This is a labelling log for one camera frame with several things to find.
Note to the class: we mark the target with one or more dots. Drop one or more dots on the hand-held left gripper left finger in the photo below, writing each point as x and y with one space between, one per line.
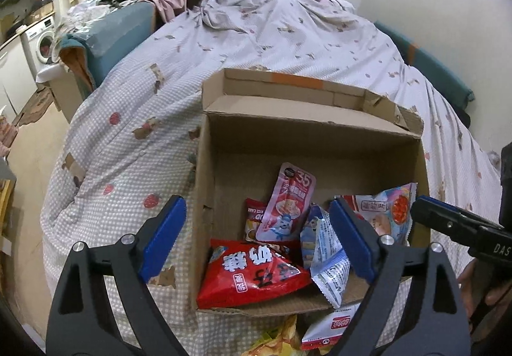
162 244

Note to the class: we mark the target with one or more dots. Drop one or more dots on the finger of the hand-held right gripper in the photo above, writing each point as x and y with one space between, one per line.
444 218

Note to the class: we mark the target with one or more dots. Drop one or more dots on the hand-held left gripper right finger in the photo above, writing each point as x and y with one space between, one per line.
354 244

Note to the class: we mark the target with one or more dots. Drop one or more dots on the white blue printed snack packet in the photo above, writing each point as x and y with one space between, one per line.
324 256

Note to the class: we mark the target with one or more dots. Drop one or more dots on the light blue cartoon snack packet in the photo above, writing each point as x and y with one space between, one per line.
384 212

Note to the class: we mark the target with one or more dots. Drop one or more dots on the pink snack pouch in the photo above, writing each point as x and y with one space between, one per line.
286 200

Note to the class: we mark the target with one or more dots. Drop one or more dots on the white red triangular snack packet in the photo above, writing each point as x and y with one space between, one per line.
328 330

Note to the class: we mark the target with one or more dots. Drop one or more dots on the red snack bag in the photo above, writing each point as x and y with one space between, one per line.
248 272

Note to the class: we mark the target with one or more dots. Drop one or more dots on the small red snack packet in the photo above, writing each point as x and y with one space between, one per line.
252 216

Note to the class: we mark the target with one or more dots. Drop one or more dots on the yellow chip bag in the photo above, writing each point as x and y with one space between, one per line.
280 340

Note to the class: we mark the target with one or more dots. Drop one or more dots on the person's right hand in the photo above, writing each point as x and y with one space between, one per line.
500 294

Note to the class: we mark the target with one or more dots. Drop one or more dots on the grey fluffy item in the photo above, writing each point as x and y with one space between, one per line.
492 159

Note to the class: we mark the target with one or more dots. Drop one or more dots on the dark cloth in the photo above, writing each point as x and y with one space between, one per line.
463 116

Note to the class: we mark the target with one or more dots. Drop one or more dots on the teal padded bolster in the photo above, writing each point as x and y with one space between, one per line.
436 68

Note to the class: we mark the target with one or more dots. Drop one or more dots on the beige low table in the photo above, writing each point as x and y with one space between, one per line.
60 88

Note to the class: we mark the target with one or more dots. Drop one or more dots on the brown patterned rug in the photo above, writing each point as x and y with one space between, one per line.
34 108

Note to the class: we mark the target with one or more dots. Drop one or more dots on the white lower cabinets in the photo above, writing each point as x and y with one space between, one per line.
16 72

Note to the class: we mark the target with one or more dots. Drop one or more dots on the white washing machine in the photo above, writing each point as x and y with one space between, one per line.
42 44

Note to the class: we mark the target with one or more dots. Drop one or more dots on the brown cardboard box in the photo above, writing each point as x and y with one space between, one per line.
40 10

